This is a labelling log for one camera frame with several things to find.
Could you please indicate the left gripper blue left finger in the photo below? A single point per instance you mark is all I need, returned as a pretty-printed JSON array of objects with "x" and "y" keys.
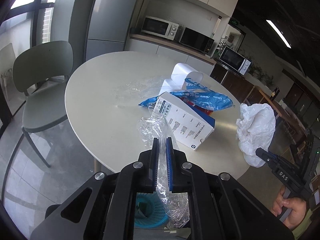
[{"x": 153, "y": 164}]

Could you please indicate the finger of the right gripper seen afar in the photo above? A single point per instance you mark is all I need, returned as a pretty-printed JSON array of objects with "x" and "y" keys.
[{"x": 268, "y": 157}]

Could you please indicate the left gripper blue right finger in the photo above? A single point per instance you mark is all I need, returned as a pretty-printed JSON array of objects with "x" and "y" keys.
[{"x": 169, "y": 158}]

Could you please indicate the clear plastic wrap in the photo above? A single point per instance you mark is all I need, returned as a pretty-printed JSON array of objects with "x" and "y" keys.
[{"x": 175, "y": 204}]

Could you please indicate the white cardboard box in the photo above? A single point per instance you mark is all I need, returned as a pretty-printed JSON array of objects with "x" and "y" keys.
[{"x": 190, "y": 126}]

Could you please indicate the white plastic bag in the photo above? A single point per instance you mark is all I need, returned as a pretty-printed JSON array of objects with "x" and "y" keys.
[{"x": 255, "y": 129}]

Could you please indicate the red snack bag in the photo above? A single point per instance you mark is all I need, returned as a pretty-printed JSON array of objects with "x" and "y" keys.
[{"x": 206, "y": 111}]

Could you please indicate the blue plastic snack bag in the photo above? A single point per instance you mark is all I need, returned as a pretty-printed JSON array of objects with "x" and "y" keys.
[{"x": 203, "y": 96}]

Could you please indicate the white plastic container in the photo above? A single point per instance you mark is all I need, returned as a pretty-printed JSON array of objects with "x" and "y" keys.
[{"x": 176, "y": 82}]

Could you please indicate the blue plastic trash basket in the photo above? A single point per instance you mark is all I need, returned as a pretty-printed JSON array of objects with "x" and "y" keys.
[{"x": 149, "y": 211}]

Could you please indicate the clear plastic sheet on table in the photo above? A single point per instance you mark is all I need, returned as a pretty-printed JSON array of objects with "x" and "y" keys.
[{"x": 140, "y": 89}]

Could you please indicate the round white dining table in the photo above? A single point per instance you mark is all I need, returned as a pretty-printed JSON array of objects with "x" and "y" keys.
[{"x": 107, "y": 127}]

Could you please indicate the white microwave right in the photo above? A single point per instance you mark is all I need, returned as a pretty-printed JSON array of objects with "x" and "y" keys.
[{"x": 235, "y": 60}]

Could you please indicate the white microwave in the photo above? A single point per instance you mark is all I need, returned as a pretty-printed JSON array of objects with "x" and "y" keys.
[
  {"x": 235, "y": 60},
  {"x": 159, "y": 27}
]

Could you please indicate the black microwave oven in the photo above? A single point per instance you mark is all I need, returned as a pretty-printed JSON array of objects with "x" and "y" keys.
[{"x": 196, "y": 40}]

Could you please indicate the white microwave left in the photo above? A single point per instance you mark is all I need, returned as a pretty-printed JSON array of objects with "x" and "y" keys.
[{"x": 159, "y": 27}]

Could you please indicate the grey refrigerator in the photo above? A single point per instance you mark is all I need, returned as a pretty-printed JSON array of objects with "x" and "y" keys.
[{"x": 108, "y": 26}]

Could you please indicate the sage green chair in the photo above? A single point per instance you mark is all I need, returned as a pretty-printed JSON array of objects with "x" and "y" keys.
[{"x": 44, "y": 108}]

